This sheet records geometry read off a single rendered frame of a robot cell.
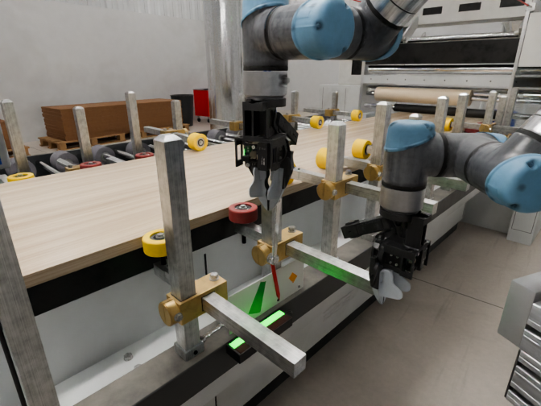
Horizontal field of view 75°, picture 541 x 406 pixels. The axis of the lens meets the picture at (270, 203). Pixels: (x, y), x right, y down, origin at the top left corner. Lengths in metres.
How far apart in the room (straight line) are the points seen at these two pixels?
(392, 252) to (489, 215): 2.81
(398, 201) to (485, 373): 1.43
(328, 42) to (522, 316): 0.44
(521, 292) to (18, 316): 0.67
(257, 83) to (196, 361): 0.55
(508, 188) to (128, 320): 0.82
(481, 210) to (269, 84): 3.01
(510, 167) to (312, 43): 0.29
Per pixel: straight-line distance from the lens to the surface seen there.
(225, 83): 4.85
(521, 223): 3.30
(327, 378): 1.73
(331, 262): 0.80
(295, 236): 0.89
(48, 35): 8.15
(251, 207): 0.96
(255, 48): 0.60
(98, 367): 0.97
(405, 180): 0.63
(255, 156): 0.62
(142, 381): 0.80
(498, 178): 0.54
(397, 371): 1.83
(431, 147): 0.63
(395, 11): 0.59
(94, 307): 0.91
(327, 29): 0.50
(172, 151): 0.61
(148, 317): 0.99
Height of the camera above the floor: 1.26
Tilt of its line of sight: 21 degrees down
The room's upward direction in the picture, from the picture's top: straight up
